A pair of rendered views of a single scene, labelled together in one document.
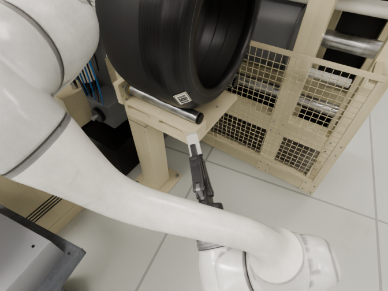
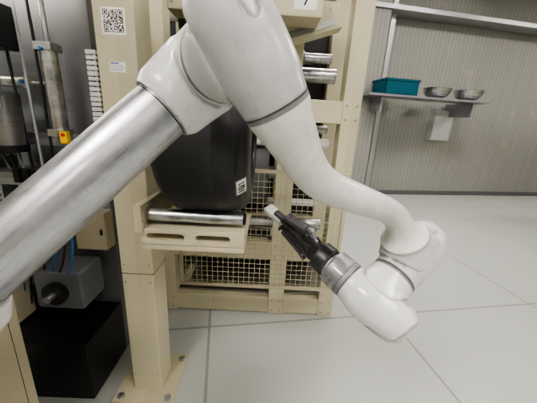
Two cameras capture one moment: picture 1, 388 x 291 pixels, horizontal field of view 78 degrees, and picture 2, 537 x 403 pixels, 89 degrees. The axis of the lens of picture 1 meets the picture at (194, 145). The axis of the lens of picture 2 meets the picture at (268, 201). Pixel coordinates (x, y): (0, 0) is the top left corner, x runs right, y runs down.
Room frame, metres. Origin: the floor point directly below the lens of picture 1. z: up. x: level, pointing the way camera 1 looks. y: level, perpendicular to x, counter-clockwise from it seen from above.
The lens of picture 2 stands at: (-0.15, 0.43, 1.25)
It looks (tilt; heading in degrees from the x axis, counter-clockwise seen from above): 17 degrees down; 325
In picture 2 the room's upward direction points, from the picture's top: 3 degrees clockwise
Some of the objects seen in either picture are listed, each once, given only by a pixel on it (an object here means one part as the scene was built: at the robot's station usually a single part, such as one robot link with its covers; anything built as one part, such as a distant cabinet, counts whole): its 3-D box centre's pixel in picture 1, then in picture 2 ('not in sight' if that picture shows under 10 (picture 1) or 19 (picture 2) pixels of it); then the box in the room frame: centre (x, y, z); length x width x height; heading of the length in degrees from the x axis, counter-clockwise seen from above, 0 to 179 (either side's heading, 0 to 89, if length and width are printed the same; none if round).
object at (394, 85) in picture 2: not in sight; (394, 88); (2.56, -3.66, 1.81); 0.55 x 0.41 x 0.22; 66
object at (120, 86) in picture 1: (150, 72); (160, 202); (0.97, 0.19, 0.90); 0.40 x 0.03 x 0.10; 146
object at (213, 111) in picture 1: (183, 104); (204, 228); (0.87, 0.05, 0.80); 0.37 x 0.36 x 0.02; 146
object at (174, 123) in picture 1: (163, 114); (196, 233); (0.75, 0.12, 0.83); 0.36 x 0.09 x 0.06; 56
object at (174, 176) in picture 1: (157, 179); (153, 375); (0.99, 0.27, 0.01); 0.27 x 0.27 x 0.02; 56
